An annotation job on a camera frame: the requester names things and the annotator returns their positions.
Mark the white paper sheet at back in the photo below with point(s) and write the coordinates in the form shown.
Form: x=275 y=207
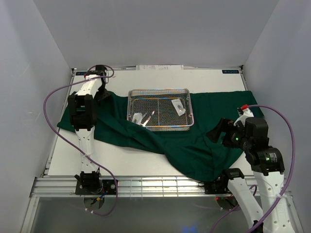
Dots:
x=159 y=67

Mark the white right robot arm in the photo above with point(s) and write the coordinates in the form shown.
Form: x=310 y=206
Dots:
x=250 y=134

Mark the silver surgical scissors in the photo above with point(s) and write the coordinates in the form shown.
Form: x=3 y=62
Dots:
x=147 y=120

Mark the blue label left corner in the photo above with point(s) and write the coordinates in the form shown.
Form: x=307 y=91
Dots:
x=81 y=73

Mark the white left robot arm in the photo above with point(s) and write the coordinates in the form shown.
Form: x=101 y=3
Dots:
x=83 y=118

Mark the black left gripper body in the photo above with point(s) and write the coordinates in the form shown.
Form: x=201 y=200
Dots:
x=101 y=93

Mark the clear pouch right in tray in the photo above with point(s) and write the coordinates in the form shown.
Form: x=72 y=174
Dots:
x=178 y=107

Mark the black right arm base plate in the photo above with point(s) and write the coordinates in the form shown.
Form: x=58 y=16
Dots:
x=215 y=187

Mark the clear pouch in tray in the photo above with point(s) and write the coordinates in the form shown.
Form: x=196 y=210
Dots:
x=178 y=107
x=137 y=118

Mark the blue label corner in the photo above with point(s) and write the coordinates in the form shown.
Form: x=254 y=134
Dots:
x=230 y=71
x=81 y=73

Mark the blue label right corner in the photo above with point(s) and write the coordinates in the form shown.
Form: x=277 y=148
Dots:
x=230 y=71

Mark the dark green surgical drape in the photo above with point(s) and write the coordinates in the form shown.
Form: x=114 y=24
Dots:
x=190 y=152

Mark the metal wire mesh tray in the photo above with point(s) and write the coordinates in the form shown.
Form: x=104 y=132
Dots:
x=165 y=117

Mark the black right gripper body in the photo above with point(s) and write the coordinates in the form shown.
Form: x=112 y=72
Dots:
x=233 y=137

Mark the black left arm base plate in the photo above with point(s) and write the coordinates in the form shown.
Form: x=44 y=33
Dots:
x=103 y=186

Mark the clear pouch left in tray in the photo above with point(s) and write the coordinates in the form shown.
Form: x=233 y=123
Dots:
x=137 y=118

